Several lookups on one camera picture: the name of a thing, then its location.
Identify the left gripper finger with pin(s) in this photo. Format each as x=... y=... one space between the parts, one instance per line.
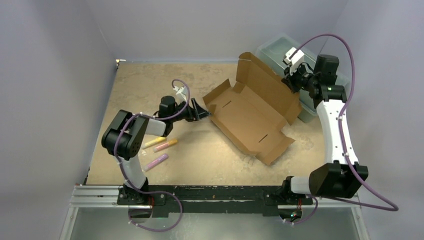
x=196 y=106
x=201 y=114

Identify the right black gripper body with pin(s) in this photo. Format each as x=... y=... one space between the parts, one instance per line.
x=294 y=81

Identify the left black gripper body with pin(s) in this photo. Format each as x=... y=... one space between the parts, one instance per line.
x=189 y=115

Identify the brown cardboard box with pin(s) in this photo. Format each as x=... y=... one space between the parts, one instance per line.
x=253 y=112

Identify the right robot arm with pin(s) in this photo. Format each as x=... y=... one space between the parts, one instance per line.
x=341 y=175

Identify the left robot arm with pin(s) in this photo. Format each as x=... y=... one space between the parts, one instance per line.
x=124 y=137

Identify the orange pink highlighter marker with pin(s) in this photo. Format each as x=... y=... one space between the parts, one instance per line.
x=165 y=145

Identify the translucent green plastic toolbox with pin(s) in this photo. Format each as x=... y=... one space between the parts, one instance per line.
x=315 y=77

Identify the purple highlighter marker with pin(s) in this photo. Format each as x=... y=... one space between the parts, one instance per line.
x=155 y=162

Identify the yellow highlighter marker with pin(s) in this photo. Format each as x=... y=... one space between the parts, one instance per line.
x=153 y=142

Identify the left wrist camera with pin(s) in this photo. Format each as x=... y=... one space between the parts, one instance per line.
x=181 y=93

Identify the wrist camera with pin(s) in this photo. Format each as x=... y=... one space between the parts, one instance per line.
x=293 y=59
x=181 y=93

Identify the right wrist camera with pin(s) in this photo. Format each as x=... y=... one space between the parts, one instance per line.
x=293 y=59

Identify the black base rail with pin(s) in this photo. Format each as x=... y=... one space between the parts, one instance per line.
x=267 y=200

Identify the aluminium frame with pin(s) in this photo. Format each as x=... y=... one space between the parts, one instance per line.
x=94 y=214

